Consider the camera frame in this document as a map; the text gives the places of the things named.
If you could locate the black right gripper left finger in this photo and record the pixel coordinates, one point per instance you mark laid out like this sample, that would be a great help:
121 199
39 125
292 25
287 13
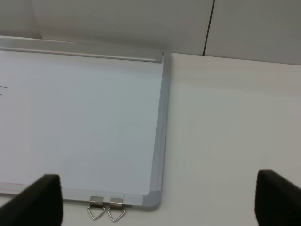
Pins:
40 204

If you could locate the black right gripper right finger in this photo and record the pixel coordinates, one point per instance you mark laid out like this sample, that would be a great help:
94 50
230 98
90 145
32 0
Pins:
277 200

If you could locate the aluminium framed whiteboard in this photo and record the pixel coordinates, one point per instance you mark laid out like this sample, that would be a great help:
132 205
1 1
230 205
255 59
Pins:
94 115

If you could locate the left metal hanging clip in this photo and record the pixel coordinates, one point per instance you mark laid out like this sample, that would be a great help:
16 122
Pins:
96 208

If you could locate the metal hanging clip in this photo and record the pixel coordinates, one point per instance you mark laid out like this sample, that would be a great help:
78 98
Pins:
96 208
116 209

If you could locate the right metal hanging clip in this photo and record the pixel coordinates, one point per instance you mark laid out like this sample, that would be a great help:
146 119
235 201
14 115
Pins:
116 209

